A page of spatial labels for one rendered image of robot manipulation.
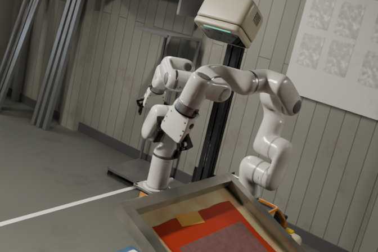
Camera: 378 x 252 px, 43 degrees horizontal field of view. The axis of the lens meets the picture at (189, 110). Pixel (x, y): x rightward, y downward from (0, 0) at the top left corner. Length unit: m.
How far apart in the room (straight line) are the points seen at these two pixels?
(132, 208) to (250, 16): 0.81
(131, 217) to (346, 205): 3.46
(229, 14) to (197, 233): 0.78
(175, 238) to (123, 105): 4.55
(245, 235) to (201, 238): 0.20
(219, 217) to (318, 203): 3.15
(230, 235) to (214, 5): 0.82
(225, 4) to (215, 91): 0.41
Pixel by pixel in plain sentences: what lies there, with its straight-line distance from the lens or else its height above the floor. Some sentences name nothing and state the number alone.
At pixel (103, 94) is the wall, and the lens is 6.15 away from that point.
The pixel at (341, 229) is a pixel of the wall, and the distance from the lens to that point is 4.73.
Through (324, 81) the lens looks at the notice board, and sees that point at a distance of 4.56.
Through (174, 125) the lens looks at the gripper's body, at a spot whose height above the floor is 1.58.
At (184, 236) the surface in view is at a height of 1.31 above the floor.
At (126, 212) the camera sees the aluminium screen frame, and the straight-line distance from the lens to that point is 1.37.
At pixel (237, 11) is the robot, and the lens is 1.77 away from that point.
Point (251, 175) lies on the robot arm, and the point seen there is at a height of 1.40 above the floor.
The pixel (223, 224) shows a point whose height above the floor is 1.30.
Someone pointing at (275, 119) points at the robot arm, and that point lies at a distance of 1.86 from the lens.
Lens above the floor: 1.99
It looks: 13 degrees down
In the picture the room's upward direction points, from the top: 13 degrees clockwise
